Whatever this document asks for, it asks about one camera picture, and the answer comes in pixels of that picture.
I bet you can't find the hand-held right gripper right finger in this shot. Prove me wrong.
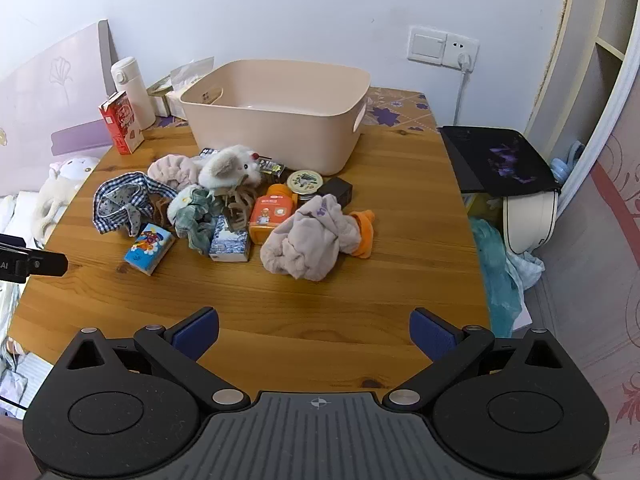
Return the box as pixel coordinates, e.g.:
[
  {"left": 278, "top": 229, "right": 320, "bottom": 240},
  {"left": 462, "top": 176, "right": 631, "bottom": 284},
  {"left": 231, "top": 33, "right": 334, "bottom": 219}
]
[{"left": 382, "top": 307, "right": 585, "bottom": 411}]

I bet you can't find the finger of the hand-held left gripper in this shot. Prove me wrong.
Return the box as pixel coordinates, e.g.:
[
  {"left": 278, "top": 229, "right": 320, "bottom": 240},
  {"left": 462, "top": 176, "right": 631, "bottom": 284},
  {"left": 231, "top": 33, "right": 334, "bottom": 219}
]
[{"left": 26, "top": 251, "right": 68, "bottom": 277}]

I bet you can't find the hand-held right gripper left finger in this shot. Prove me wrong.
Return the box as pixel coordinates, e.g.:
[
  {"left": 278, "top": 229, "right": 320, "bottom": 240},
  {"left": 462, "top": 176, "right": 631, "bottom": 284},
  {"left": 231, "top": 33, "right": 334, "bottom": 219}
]
[{"left": 52, "top": 306, "right": 252, "bottom": 414}]

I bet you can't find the blue checked cloth headband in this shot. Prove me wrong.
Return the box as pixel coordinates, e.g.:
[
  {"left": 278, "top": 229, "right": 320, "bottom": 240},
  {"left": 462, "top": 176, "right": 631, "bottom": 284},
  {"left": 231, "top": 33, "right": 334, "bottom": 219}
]
[{"left": 92, "top": 171, "right": 179, "bottom": 237}]

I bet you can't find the orange sock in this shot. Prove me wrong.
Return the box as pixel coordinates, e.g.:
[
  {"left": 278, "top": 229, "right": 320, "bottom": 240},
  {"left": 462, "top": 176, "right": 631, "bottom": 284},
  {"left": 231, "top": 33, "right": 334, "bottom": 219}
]
[{"left": 347, "top": 209, "right": 376, "bottom": 261}]

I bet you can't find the green scrunchie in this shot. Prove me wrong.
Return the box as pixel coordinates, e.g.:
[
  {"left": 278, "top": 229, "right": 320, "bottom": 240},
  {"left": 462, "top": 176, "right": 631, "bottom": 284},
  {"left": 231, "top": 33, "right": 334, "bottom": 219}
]
[{"left": 167, "top": 185, "right": 224, "bottom": 256}]

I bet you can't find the pink brown cloth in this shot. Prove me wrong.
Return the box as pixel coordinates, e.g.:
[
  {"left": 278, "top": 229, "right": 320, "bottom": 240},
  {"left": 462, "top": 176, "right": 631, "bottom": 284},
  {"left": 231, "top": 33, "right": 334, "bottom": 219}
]
[{"left": 219, "top": 187, "right": 259, "bottom": 234}]

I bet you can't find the beige cloth with purple print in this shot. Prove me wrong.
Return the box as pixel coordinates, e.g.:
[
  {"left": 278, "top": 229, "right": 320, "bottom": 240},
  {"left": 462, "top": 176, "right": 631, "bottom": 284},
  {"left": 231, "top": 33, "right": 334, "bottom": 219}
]
[{"left": 260, "top": 195, "right": 362, "bottom": 282}]

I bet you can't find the beige plastic basket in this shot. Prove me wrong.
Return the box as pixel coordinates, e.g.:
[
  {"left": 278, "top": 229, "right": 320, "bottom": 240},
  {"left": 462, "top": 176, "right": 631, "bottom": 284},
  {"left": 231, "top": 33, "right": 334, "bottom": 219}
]
[{"left": 179, "top": 59, "right": 372, "bottom": 173}]

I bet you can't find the patterned bedding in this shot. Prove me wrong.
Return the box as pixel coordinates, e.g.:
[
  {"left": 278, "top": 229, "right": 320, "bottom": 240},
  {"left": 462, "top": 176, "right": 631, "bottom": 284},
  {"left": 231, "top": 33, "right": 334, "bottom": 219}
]
[{"left": 0, "top": 192, "right": 56, "bottom": 418}]

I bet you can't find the cream plush doll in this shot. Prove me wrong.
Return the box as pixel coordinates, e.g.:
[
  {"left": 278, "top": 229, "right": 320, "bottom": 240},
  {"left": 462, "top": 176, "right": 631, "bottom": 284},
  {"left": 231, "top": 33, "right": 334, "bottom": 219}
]
[{"left": 31, "top": 156, "right": 101, "bottom": 244}]

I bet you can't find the teal cloth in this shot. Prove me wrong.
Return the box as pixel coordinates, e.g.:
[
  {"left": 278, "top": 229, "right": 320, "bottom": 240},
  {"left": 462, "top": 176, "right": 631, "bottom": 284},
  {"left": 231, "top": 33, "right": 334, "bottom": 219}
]
[{"left": 469, "top": 217, "right": 527, "bottom": 339}]

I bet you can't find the cartoon tissue packet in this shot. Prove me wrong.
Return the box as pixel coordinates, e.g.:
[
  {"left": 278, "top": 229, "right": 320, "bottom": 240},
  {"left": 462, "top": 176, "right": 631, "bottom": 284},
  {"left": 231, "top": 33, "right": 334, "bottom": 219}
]
[{"left": 124, "top": 222, "right": 177, "bottom": 276}]

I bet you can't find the blue and white box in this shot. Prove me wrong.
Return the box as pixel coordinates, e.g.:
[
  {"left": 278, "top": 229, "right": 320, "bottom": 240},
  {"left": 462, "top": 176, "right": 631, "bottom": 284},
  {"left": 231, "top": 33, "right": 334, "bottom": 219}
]
[{"left": 208, "top": 214, "right": 251, "bottom": 263}]

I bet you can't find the white cloth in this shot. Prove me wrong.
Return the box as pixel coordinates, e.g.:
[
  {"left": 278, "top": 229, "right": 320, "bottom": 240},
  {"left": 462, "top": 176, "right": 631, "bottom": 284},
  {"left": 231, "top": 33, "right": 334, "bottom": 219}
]
[{"left": 505, "top": 250, "right": 546, "bottom": 292}]

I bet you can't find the small brown hair clip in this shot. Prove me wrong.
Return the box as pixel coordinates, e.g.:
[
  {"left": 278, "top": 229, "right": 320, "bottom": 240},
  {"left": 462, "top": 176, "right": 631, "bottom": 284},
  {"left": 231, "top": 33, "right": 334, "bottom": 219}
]
[{"left": 150, "top": 197, "right": 174, "bottom": 227}]

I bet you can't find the purple pillow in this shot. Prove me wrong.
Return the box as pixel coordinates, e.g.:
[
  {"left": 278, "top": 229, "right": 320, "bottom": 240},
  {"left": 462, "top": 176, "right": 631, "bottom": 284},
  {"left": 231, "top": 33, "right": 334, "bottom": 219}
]
[{"left": 50, "top": 120, "right": 114, "bottom": 157}]

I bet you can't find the orange bottle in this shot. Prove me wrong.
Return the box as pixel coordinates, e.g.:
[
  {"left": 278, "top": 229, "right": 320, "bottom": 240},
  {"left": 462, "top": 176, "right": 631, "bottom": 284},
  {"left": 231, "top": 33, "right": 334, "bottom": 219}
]
[{"left": 248, "top": 183, "right": 296, "bottom": 246}]

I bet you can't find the white pot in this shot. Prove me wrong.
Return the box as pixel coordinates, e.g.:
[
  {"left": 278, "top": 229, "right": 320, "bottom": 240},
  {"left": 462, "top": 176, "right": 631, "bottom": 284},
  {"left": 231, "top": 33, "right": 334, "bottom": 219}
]
[{"left": 501, "top": 191, "right": 560, "bottom": 255}]

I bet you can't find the pink scrunchie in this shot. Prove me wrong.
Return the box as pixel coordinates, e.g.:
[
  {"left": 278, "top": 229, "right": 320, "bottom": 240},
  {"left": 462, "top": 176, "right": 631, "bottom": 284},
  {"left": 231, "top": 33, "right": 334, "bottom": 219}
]
[{"left": 147, "top": 154, "right": 202, "bottom": 189}]

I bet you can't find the red drink carton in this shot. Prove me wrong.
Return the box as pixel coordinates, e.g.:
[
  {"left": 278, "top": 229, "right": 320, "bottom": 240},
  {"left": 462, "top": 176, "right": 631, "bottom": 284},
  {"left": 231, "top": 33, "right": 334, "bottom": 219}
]
[{"left": 98, "top": 91, "right": 146, "bottom": 155}]

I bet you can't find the pink headboard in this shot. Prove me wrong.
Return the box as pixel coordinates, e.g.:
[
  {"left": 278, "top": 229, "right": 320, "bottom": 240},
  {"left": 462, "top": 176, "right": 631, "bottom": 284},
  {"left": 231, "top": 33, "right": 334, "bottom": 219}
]
[{"left": 0, "top": 20, "right": 119, "bottom": 197}]

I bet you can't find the white plush toy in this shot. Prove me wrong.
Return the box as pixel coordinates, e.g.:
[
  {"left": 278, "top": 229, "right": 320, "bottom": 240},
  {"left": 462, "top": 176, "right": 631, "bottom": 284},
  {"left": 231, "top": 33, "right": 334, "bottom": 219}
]
[{"left": 198, "top": 144, "right": 264, "bottom": 192}]

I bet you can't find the black box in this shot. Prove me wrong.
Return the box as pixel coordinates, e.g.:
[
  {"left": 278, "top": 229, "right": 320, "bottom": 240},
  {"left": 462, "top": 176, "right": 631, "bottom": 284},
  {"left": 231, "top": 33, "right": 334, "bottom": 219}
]
[{"left": 318, "top": 177, "right": 354, "bottom": 209}]

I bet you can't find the round green tin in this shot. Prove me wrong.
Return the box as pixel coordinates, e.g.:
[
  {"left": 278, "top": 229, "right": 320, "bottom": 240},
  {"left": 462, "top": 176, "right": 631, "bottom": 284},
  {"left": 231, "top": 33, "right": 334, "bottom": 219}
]
[{"left": 286, "top": 170, "right": 324, "bottom": 199}]

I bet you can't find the black mat with purple print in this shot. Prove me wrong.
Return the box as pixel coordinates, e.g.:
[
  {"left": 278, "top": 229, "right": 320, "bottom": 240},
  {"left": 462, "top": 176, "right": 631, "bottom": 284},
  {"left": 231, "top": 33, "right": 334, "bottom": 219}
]
[{"left": 438, "top": 125, "right": 564, "bottom": 196}]

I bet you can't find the white thermos bottle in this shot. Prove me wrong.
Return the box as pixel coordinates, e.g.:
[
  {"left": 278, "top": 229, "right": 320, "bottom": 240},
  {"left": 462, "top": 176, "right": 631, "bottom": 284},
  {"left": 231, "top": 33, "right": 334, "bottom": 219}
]
[{"left": 110, "top": 56, "right": 157, "bottom": 129}]

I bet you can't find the gold tissue box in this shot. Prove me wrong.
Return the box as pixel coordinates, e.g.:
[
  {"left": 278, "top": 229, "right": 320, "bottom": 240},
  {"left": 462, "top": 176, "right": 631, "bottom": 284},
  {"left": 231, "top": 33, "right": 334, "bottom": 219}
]
[{"left": 146, "top": 77, "right": 174, "bottom": 100}]

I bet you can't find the cream tissue pack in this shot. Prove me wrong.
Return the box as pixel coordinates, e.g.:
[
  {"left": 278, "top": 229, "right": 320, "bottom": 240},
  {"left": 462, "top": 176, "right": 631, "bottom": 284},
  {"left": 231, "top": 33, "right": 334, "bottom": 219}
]
[{"left": 163, "top": 57, "right": 216, "bottom": 118}]

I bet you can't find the white wardrobe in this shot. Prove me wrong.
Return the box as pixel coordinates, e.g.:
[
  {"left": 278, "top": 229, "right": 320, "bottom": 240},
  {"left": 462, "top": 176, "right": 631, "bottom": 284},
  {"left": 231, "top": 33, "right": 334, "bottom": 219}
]
[{"left": 525, "top": 0, "right": 640, "bottom": 161}]

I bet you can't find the white power cable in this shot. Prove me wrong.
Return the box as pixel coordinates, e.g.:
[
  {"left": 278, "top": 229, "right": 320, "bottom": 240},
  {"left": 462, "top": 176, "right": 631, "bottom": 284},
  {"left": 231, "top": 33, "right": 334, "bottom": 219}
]
[{"left": 451, "top": 70, "right": 469, "bottom": 129}]

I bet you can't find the white wall switch socket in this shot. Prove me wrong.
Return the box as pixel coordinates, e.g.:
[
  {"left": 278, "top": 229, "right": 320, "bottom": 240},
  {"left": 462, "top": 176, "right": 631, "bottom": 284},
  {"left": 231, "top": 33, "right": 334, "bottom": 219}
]
[{"left": 407, "top": 25, "right": 480, "bottom": 71}]

